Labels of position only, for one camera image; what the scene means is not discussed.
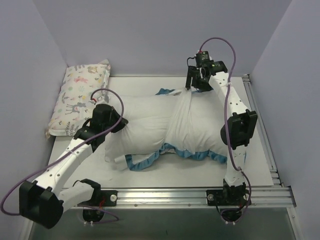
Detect blue white plush pillowcase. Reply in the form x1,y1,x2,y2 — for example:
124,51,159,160
125,90,228,171

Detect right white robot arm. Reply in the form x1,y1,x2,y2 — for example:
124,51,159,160
185,50,258,205

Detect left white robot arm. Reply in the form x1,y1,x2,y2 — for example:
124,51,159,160
18,103,128,229

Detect animal print white pillow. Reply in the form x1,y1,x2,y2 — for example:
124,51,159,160
45,59,111,138

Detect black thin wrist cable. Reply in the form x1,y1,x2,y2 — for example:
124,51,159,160
186,56,201,70

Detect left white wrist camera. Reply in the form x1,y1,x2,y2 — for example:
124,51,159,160
90,94,109,105

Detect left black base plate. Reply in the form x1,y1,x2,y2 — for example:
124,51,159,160
79,189,118,208

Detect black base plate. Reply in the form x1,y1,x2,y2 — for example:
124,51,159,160
79,189,118,208
206,189,249,207

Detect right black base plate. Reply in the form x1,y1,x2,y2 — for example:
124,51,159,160
206,189,249,207

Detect right aluminium side rail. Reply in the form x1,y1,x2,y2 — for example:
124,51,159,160
242,74,284,187

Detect aluminium mounting rail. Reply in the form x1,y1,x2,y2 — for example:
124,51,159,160
29,186,297,210

